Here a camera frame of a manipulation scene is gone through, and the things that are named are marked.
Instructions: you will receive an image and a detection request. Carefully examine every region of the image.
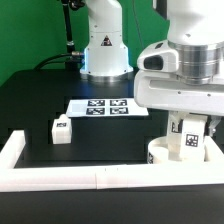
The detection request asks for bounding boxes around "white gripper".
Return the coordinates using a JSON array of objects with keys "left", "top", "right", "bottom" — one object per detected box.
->
[{"left": 134, "top": 71, "right": 224, "bottom": 137}]

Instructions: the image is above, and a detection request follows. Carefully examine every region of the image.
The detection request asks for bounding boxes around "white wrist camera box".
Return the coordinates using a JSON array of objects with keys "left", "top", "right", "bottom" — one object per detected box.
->
[{"left": 137, "top": 40, "right": 179, "bottom": 73}]

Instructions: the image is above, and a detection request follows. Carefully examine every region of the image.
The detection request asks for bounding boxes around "paper sheet with markers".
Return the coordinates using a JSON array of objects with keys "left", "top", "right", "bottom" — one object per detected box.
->
[{"left": 66, "top": 98, "right": 148, "bottom": 117}]

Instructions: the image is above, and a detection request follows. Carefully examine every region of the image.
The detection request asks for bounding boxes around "black cable bundle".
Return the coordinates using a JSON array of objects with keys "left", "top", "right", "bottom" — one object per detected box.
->
[{"left": 33, "top": 50, "right": 85, "bottom": 71}]

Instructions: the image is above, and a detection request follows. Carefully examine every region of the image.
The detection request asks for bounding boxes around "white U-shaped fence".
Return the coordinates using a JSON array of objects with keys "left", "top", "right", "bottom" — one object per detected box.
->
[{"left": 0, "top": 130, "right": 224, "bottom": 192}]

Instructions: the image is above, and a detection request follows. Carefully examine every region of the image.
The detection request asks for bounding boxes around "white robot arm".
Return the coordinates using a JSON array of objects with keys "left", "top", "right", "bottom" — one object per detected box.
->
[{"left": 80, "top": 0, "right": 224, "bottom": 133}]

